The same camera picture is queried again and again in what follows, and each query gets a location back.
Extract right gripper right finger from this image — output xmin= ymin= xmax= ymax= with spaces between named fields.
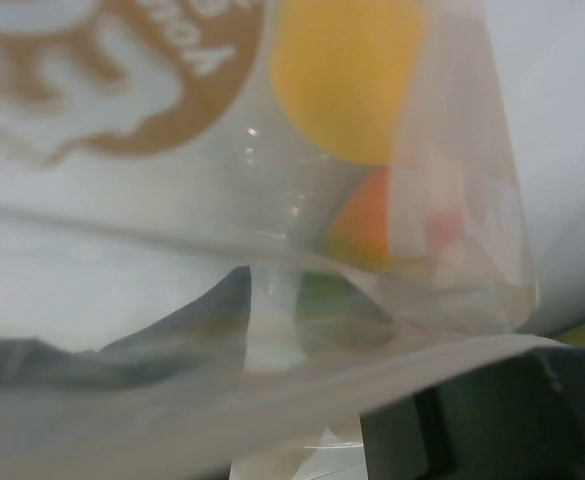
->
xmin=361 ymin=347 xmax=585 ymax=479

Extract yellow fake lemon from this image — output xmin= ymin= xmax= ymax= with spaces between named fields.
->
xmin=269 ymin=0 xmax=426 ymax=166

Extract polka dot zip bag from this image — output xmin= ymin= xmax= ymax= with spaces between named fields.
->
xmin=0 ymin=1 xmax=556 ymax=479

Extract fake mango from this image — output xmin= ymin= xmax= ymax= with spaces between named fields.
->
xmin=320 ymin=167 xmax=390 ymax=272

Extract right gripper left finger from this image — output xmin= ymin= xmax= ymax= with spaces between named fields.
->
xmin=0 ymin=267 xmax=252 ymax=466

